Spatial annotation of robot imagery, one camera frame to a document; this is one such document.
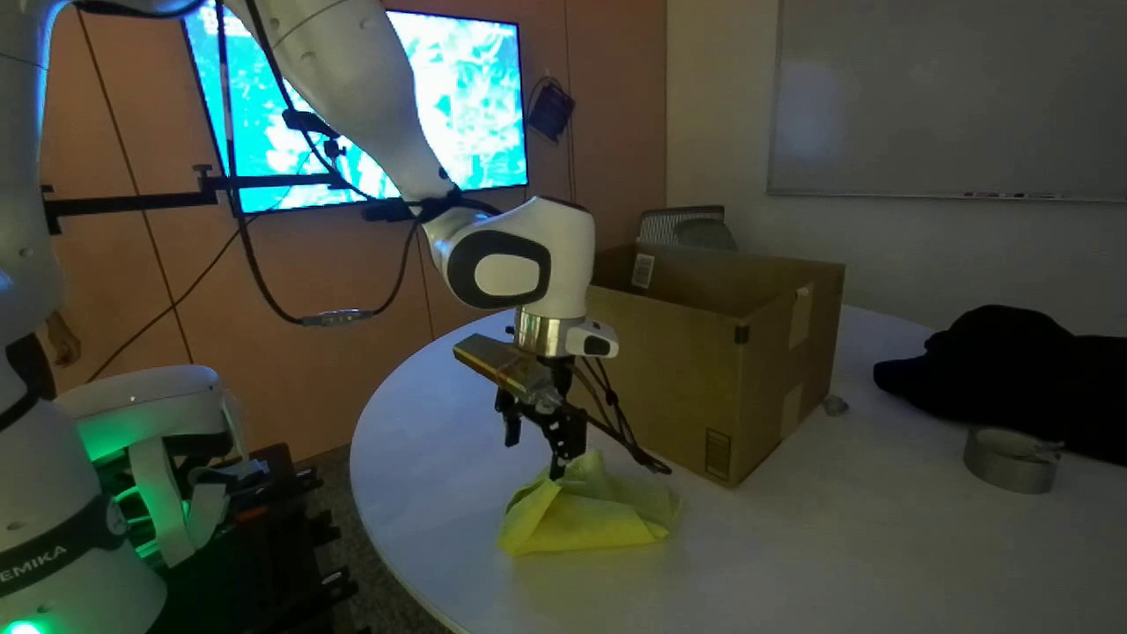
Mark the black cloth bag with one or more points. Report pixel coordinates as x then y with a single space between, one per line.
1021 371

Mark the grey chair backrest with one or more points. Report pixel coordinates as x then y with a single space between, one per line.
685 227

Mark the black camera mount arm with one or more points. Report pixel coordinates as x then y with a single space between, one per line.
208 189

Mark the yellow-green towel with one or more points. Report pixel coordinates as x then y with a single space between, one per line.
585 507

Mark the wall-mounted monitor screen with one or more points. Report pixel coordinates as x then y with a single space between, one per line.
471 98

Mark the open cardboard box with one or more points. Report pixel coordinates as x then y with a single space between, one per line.
719 354

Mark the grey tape roll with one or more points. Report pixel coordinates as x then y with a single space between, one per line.
1014 460

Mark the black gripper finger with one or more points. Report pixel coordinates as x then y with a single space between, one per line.
565 439
509 420

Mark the whiteboard on wall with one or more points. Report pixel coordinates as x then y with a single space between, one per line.
954 98

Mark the black equipment cart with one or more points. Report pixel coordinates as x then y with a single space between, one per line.
262 575

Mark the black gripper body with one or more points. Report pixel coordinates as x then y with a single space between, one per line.
526 385

